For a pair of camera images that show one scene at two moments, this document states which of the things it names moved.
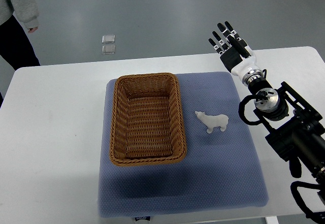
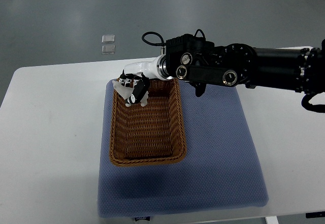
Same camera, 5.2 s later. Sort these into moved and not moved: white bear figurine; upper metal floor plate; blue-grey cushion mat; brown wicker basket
Moved: white bear figurine
Not moved: upper metal floor plate; blue-grey cushion mat; brown wicker basket
